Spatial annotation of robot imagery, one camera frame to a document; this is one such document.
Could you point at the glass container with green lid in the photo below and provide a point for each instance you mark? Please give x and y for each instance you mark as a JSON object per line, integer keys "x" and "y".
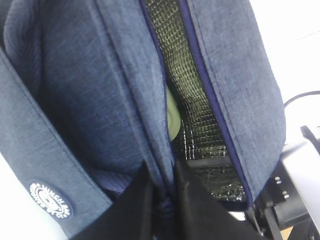
{"x": 173, "y": 115}

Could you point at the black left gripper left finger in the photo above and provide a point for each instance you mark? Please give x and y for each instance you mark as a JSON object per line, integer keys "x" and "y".
{"x": 130, "y": 217}

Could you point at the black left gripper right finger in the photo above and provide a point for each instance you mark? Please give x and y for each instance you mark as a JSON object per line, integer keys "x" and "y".
{"x": 200, "y": 216}

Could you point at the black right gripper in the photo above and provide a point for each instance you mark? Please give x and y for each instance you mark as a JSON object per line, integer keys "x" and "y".
{"x": 291, "y": 198}

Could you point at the dark blue lunch bag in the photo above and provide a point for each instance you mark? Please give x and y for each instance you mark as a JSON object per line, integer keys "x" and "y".
{"x": 83, "y": 103}

